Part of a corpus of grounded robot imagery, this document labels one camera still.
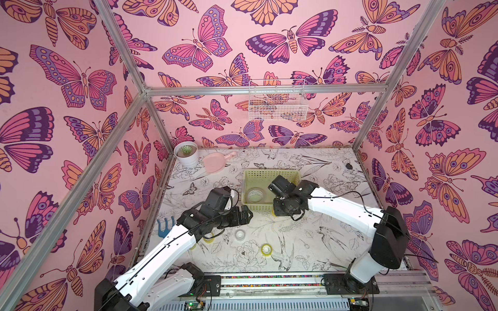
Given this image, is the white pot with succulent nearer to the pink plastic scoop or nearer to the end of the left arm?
the pink plastic scoop

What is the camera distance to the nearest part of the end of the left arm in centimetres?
52

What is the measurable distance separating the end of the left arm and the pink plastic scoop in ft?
1.62

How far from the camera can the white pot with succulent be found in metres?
1.06

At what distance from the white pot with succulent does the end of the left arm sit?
51cm

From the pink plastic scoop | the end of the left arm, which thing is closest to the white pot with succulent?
the pink plastic scoop

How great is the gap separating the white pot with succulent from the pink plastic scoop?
6cm

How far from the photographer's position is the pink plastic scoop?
1.15 metres
